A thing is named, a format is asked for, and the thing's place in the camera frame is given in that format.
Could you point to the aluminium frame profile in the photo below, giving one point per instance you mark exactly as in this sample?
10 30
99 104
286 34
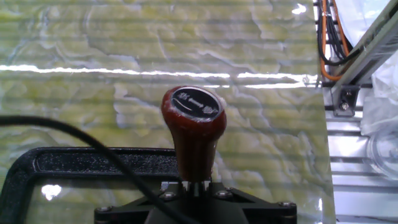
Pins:
373 46

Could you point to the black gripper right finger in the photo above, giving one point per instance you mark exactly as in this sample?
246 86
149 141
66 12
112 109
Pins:
264 213

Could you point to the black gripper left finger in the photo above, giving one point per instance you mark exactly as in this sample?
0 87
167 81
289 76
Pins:
124 214

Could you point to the green marble pattern mat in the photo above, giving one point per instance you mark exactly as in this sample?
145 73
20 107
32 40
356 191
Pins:
93 46

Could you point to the black corner bracket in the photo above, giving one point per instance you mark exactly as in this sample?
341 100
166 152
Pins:
345 102

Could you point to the white plastic sheet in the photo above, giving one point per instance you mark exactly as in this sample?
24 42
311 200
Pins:
360 18

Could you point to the clear glass mug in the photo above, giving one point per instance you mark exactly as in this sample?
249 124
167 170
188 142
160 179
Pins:
385 152

